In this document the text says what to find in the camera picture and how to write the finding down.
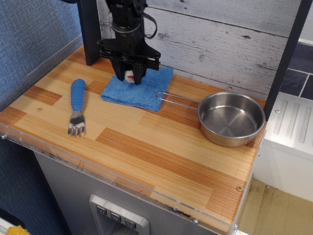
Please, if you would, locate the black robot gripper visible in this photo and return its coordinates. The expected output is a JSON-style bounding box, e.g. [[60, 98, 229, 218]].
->
[[97, 29, 161, 85]]

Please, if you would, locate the plush sushi roll toy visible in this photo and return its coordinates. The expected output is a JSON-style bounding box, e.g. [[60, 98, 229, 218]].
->
[[124, 70, 134, 83]]

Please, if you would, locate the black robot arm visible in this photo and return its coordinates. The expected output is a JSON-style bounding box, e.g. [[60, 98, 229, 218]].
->
[[97, 0, 161, 85]]

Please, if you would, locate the blue folded towel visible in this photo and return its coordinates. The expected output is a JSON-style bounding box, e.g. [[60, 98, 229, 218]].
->
[[101, 67, 174, 112]]

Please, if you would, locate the stainless steel pot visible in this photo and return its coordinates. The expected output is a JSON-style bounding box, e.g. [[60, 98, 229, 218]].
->
[[156, 92, 266, 147]]

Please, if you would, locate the grey cabinet control panel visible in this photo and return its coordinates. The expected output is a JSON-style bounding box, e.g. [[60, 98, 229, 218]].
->
[[89, 194, 150, 235]]

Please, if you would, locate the clear acrylic edge guard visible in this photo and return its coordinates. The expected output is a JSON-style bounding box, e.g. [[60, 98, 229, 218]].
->
[[0, 124, 238, 235]]

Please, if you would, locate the white ribbed box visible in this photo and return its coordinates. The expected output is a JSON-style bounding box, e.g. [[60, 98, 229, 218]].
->
[[253, 93, 313, 201]]

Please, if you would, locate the yellow object at corner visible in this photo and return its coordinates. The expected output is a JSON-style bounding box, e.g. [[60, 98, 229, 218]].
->
[[6, 226, 30, 235]]

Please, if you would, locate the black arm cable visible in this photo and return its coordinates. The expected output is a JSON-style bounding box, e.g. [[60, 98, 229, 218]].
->
[[139, 11, 158, 40]]

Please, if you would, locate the black left vertical post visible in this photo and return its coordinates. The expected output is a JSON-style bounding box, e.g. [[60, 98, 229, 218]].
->
[[77, 0, 101, 66]]

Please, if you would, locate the black vertical post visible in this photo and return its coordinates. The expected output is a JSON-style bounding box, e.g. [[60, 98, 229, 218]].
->
[[264, 0, 313, 121], [77, 0, 101, 66]]

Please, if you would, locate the blue handled metal fork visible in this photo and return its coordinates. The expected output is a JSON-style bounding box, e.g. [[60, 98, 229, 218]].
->
[[68, 79, 85, 136]]

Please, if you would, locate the black right vertical post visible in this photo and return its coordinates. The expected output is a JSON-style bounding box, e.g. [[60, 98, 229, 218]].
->
[[264, 0, 313, 121]]

